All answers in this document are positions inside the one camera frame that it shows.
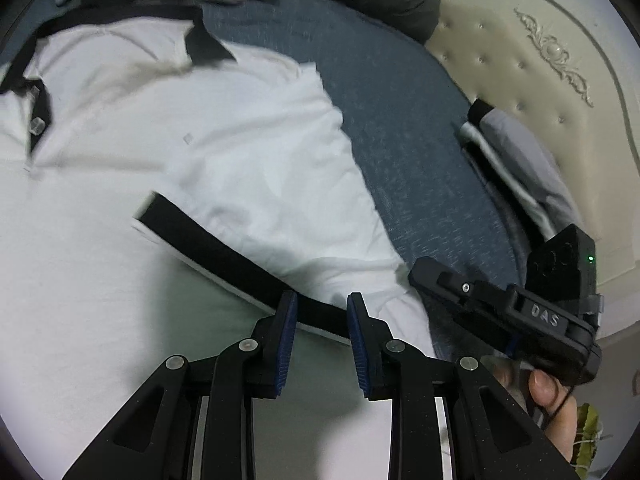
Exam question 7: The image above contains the cream tufted headboard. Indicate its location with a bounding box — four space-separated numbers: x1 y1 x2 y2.
426 0 639 337

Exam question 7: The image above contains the black tracker box green light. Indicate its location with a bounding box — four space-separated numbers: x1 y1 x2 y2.
525 224 602 316

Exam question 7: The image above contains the person's right hand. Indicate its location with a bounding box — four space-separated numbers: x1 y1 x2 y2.
485 358 577 462

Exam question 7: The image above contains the grey striped pillow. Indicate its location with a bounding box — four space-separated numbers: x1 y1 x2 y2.
458 99 585 240

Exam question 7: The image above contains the white polo shirt black trim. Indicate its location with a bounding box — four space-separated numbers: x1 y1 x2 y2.
1 10 433 479

